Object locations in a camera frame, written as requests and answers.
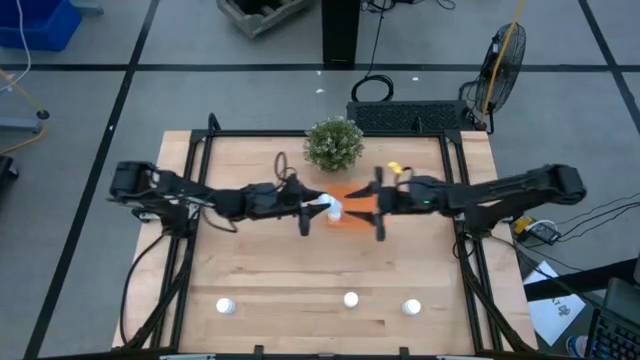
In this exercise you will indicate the grey wooden crate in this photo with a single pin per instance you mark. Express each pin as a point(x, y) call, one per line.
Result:
point(260, 22)

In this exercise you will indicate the dark desk keyboard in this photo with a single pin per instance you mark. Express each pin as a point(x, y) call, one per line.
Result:
point(615, 337)

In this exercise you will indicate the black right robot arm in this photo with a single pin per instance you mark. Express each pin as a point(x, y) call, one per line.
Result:
point(525, 187)

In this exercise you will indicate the white paper sheet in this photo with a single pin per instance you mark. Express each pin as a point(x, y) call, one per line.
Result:
point(555, 310)

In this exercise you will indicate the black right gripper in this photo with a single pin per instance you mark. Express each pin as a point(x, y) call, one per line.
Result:
point(415, 197)

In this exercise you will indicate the black power adapter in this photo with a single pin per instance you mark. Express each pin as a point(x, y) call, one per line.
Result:
point(545, 233)

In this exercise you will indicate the orange plastic basket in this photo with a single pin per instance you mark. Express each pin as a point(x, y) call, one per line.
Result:
point(357, 205)

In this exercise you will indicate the black rectangular column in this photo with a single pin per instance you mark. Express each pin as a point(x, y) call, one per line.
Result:
point(341, 30)

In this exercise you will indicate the black aluminium table frame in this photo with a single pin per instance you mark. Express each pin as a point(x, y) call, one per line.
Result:
point(250, 133)

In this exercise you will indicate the black floor fan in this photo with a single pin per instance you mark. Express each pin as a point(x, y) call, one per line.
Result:
point(502, 70)

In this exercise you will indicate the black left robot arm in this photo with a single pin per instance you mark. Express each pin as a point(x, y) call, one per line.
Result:
point(190, 192)

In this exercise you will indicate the potted white-flowered green plant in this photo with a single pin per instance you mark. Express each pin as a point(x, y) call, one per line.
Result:
point(333, 145)

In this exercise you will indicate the black perforated computer case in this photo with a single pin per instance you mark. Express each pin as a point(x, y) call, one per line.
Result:
point(410, 116)

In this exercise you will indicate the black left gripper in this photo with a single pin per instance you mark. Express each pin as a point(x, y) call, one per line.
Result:
point(272, 202)

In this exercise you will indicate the yellow tape tag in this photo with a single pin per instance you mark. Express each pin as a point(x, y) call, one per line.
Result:
point(395, 167)

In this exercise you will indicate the large blue plastic bin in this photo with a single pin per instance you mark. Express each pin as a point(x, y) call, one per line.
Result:
point(40, 22)

